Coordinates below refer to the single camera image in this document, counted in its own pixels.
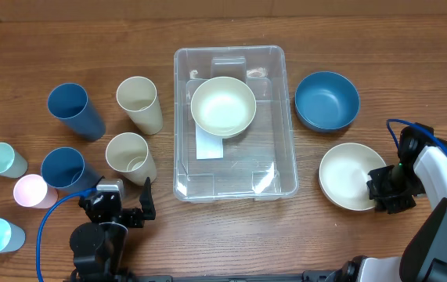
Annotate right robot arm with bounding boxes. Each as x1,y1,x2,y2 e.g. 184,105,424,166
328,121,447,281

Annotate right blue cable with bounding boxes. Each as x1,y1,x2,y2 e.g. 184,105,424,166
386,118,447,201

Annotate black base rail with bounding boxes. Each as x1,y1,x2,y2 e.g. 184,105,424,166
135,269,341,282

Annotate left blue cable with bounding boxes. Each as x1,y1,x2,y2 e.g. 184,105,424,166
35,187,98,282

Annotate cream bowl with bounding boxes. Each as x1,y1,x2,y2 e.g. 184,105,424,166
319,143,387,212
190,76,257,139

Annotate beige tall cup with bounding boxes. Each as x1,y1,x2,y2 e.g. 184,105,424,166
116,76,164,135
105,132,157,186

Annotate dark blue bowl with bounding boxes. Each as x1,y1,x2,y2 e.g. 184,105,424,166
294,71,361,132

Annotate pink small cup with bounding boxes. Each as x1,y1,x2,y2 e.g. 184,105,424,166
13,174,58,208

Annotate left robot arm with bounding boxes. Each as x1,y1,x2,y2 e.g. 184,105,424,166
70,178,156,281

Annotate mint green small cup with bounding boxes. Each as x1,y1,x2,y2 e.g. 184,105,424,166
0,143,28,178

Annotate dark blue tall cup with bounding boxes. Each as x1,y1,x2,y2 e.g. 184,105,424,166
41,147,102,193
47,83,106,141

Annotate white label in container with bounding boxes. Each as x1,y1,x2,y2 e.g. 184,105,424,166
196,125,223,160

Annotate clear plastic storage container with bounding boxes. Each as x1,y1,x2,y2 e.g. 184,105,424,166
173,45,299,203

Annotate blue cable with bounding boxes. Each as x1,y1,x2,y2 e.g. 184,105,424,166
35,187,98,282
386,118,447,201

